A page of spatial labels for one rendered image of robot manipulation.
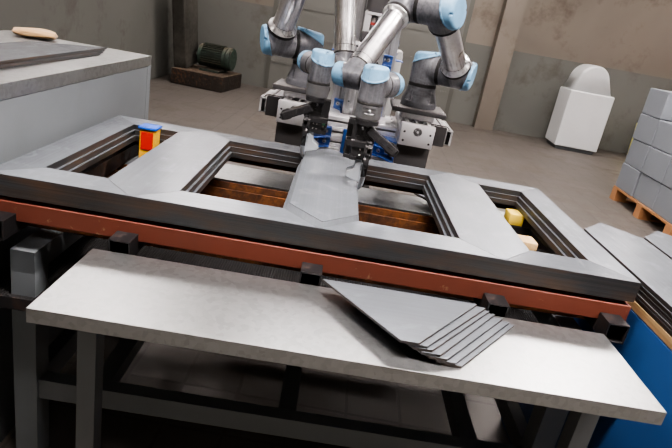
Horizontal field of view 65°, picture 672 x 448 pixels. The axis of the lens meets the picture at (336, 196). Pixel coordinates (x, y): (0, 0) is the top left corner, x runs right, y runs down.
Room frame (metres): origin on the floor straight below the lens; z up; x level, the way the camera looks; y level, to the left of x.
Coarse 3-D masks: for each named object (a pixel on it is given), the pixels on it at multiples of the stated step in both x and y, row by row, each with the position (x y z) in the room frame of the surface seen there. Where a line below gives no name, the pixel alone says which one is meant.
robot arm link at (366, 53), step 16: (400, 0) 1.86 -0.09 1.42; (384, 16) 1.82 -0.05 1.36; (400, 16) 1.84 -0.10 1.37; (384, 32) 1.76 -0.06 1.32; (368, 48) 1.70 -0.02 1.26; (384, 48) 1.75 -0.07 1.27; (336, 64) 1.66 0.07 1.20; (352, 64) 1.64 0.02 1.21; (336, 80) 1.65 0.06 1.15; (352, 80) 1.61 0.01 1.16
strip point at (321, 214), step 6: (294, 204) 1.27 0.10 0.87; (306, 210) 1.24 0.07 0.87; (312, 210) 1.25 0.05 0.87; (318, 210) 1.26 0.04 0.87; (324, 210) 1.26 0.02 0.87; (330, 210) 1.27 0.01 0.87; (318, 216) 1.21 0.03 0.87; (324, 216) 1.22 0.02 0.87; (330, 216) 1.23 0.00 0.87; (336, 216) 1.24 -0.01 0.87; (342, 216) 1.24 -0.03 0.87; (348, 216) 1.25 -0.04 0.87
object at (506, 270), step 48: (96, 144) 1.48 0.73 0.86; (240, 144) 1.78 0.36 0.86; (0, 192) 1.12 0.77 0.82; (48, 192) 1.12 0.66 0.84; (96, 192) 1.13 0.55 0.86; (192, 192) 1.31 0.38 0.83; (288, 192) 1.45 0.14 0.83; (432, 192) 1.66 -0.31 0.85; (288, 240) 1.14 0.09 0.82; (336, 240) 1.14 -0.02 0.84; (384, 240) 1.15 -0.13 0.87; (576, 288) 1.16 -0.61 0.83; (624, 288) 1.16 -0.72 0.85
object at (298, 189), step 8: (296, 184) 1.43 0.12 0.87; (296, 192) 1.36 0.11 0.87; (304, 192) 1.38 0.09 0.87; (312, 192) 1.39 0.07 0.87; (320, 192) 1.40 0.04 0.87; (328, 192) 1.41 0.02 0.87; (336, 192) 1.43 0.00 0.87; (344, 192) 1.44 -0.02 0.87; (344, 200) 1.37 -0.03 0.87; (352, 200) 1.38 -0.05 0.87
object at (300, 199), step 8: (296, 200) 1.30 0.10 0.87; (304, 200) 1.31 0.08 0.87; (312, 200) 1.32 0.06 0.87; (320, 200) 1.33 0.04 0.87; (328, 200) 1.35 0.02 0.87; (336, 200) 1.36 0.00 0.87; (328, 208) 1.28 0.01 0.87; (336, 208) 1.29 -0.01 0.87; (344, 208) 1.31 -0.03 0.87; (352, 208) 1.32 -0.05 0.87
